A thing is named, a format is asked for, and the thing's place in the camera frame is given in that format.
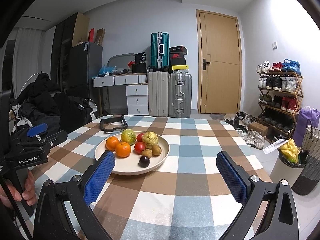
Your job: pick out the shoe rack with shoes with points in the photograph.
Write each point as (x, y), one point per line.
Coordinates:
(277, 82)

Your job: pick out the white paper slip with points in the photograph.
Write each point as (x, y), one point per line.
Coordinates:
(273, 147)

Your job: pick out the grey door mat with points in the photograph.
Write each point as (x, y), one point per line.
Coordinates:
(217, 116)

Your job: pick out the wooden shoe rack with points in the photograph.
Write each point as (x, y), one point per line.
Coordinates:
(298, 80)

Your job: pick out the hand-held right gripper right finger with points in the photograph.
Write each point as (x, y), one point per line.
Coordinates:
(231, 177)

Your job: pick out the cream round plate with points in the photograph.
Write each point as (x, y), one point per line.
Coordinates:
(125, 166)

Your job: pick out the pile of loose shoes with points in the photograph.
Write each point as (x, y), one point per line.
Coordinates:
(250, 135)

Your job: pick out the dark grey refrigerator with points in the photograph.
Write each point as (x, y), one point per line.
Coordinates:
(85, 67)

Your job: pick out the black phone clamp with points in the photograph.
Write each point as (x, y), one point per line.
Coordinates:
(111, 120)

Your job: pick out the white wall switch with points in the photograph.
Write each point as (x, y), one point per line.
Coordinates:
(274, 44)

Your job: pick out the yellow plastic bag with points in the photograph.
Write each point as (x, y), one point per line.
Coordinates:
(290, 150)

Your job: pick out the purple gift bag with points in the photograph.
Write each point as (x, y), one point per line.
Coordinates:
(310, 117)

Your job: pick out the brown cardboard box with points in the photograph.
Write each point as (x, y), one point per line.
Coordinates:
(100, 36)

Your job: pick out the pile of black jackets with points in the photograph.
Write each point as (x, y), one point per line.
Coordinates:
(47, 100)

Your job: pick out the white desk with drawers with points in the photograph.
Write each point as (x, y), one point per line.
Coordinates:
(136, 100)

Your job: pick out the small cardboard box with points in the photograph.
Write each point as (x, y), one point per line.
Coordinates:
(258, 128)

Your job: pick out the white trash bin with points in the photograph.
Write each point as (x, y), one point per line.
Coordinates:
(282, 172)

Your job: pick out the black printed box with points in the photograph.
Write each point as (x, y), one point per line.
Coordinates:
(140, 58)

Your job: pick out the checked tablecloth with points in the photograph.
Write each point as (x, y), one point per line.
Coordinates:
(190, 180)

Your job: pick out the small orange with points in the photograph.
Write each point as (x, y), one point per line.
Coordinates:
(112, 143)

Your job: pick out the large orange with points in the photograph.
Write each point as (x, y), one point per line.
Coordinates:
(123, 150)

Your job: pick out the blue plastic bag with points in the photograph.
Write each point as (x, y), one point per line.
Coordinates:
(107, 70)

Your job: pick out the wooden door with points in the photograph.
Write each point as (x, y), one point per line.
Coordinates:
(220, 80)

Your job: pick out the person's left hand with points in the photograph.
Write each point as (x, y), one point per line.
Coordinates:
(28, 190)

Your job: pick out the plain black shoe box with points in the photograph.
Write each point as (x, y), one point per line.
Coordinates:
(178, 62)

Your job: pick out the teal suitcase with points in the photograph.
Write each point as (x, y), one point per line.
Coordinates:
(160, 47)

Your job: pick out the large cardboard sheet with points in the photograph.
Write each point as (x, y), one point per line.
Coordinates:
(81, 28)

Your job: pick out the black bag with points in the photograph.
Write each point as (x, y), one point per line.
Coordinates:
(138, 68)

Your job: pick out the grey rounded mirror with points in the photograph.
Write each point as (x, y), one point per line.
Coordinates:
(117, 60)

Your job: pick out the silver suitcase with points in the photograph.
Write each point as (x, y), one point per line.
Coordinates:
(180, 92)

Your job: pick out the white curtain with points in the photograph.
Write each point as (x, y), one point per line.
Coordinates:
(27, 55)

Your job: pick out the beige suitcase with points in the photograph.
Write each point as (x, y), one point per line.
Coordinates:
(158, 92)

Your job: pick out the red tomato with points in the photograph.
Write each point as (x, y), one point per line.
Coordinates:
(139, 147)
(140, 137)

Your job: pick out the dark purple plum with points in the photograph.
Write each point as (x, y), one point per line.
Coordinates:
(144, 161)

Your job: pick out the dark wardrobe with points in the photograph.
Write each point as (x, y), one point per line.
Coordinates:
(62, 55)

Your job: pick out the grey woven basket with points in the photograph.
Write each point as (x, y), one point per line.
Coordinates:
(310, 170)

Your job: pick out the pale yellow guava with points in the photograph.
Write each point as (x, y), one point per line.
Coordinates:
(150, 139)

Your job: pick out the yellow and black shoe box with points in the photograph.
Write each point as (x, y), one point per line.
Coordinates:
(180, 69)

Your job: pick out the brown round fruit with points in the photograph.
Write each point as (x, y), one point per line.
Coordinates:
(146, 153)
(156, 150)

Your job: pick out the red and black shoe box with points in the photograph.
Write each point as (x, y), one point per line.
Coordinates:
(178, 55)

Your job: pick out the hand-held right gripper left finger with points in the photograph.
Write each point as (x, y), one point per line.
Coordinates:
(100, 177)

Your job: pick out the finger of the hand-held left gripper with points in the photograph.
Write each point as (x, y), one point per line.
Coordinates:
(56, 140)
(37, 130)

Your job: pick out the green yellow guava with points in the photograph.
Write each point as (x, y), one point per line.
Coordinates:
(128, 136)

